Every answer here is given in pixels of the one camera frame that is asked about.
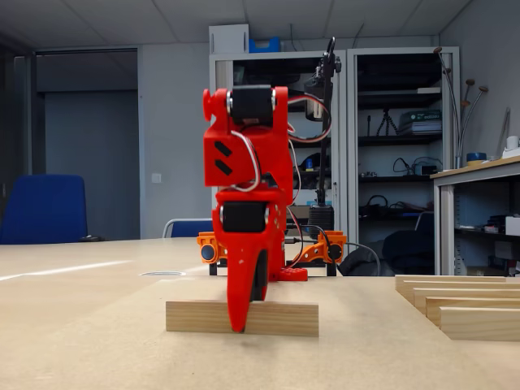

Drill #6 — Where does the grey open storage cabinet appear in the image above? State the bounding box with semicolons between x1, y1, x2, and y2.
347;46;461;271
209;50;349;241

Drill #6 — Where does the brown MDF board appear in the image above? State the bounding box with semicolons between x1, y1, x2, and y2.
0;278;507;390

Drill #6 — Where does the black office chair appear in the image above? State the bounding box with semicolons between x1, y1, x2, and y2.
381;210;436;272

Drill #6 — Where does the grey door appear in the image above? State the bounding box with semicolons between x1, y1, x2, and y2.
44;89;141;241

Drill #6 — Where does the blue plastic box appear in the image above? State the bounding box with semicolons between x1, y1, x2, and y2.
248;37;282;54

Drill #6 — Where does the small black tripod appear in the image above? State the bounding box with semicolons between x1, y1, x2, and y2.
375;107;400;137

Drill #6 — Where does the white cardboard box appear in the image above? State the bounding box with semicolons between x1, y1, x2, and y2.
209;24;250;55

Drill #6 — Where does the blue office chair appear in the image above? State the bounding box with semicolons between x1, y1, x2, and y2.
0;174;89;245

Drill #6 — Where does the green box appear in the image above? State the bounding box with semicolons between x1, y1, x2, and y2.
397;109;443;136

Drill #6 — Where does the blue chair with grey frame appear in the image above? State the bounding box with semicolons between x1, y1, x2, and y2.
162;218;215;239

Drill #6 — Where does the black camera stand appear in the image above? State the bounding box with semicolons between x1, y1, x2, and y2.
314;36;343;241

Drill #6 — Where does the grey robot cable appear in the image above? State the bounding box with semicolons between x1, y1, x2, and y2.
344;241;382;278

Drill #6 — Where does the wooden desk with grey frame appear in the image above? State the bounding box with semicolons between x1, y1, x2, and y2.
430;155;520;277

